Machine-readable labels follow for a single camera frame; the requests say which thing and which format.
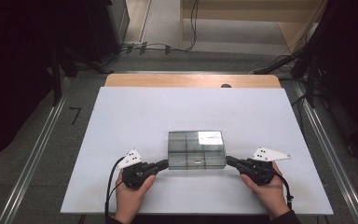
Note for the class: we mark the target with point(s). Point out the white board sheet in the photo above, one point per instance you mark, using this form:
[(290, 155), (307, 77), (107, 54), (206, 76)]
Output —
[(130, 118)]

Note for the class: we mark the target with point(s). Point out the black cabinet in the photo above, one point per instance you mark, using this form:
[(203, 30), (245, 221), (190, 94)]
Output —
[(105, 28)]

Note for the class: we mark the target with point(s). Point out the person's left hand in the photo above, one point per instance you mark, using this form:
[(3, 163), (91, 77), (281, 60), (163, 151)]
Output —
[(132, 202)]

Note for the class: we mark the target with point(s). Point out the person's right hand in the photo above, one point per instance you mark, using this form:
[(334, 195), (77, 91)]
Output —
[(268, 196)]

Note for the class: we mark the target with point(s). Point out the black metal stand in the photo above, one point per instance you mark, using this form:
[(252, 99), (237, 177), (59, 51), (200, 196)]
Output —
[(56, 81), (310, 81)]

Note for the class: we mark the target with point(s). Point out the wooden table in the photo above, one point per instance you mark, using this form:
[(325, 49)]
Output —
[(167, 80)]

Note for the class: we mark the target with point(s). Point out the white power strip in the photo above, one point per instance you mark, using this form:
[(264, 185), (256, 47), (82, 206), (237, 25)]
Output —
[(143, 47)]

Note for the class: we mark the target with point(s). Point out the metal floor rail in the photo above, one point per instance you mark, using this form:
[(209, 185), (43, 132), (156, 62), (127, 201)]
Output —
[(34, 155), (326, 146)]

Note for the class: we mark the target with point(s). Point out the light wooden shelf unit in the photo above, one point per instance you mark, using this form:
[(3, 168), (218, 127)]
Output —
[(230, 9)]

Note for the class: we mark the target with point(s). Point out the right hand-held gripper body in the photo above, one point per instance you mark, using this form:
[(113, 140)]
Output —
[(258, 171)]

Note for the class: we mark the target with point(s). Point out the clear plastic compartment box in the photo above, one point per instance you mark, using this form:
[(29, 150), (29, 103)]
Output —
[(195, 149)]

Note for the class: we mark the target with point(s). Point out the dark round table grommet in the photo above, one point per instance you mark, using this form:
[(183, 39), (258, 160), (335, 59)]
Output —
[(226, 86)]

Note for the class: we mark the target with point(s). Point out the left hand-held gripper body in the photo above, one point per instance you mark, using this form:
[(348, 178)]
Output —
[(132, 174)]

